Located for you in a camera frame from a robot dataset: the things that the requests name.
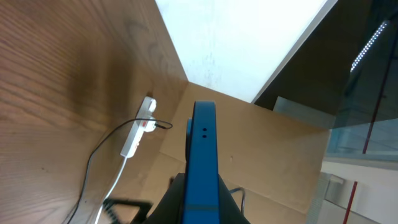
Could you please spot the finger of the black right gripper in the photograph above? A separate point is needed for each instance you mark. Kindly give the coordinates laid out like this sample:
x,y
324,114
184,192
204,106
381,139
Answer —
x,y
119,209

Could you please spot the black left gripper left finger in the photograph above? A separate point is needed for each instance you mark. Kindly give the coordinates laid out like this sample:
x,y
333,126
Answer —
x,y
169,209

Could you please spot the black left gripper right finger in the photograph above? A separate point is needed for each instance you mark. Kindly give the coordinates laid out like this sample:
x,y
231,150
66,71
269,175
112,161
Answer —
x,y
229,210

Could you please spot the blue Galaxy smartphone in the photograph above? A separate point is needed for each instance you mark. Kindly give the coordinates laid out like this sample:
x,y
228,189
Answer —
x,y
201,202

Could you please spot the white power strip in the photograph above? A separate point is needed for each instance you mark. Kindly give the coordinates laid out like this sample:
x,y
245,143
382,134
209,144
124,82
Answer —
x,y
146,110

